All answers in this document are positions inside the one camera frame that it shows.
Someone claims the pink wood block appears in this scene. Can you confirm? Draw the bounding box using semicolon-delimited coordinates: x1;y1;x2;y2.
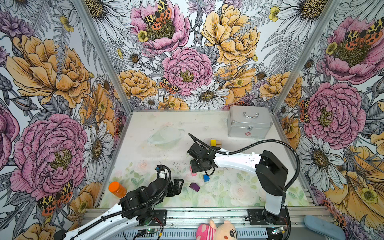
190;167;198;177

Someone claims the yellow wood block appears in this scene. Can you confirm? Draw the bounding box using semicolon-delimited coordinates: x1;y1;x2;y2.
211;139;217;147

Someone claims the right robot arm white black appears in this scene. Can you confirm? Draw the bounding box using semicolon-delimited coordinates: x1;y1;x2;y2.
187;143;296;225

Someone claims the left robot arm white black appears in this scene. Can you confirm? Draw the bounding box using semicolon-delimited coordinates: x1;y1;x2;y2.
54;178;184;240

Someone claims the blue wood block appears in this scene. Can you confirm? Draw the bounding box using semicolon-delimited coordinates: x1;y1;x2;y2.
203;175;210;182

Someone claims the purple wood block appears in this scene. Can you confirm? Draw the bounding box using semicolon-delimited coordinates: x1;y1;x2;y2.
189;183;201;193

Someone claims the silver aluminium case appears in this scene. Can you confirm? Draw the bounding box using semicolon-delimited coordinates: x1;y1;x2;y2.
227;106;273;139

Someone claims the pink plush pig toy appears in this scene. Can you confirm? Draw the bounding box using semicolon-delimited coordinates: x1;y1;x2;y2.
196;220;238;240

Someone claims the blue grey cushion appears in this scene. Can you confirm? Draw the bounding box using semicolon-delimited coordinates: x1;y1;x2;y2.
304;215;346;240

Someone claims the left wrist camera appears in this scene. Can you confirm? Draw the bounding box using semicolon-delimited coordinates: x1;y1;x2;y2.
155;165;168;180

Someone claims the aluminium front rail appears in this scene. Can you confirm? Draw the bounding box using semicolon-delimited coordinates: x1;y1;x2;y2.
80;206;334;240

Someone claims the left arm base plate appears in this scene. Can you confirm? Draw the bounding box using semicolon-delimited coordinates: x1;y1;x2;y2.
137;209;168;227

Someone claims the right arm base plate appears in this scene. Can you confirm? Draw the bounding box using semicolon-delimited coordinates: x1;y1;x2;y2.
245;208;290;226

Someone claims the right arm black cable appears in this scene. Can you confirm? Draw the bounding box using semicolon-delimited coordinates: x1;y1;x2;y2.
188;132;301;240

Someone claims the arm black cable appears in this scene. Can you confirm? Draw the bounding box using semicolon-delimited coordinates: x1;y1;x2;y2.
71;166;172;238
188;132;301;240

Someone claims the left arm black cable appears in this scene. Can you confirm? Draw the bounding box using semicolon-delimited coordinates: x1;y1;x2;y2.
71;166;172;238

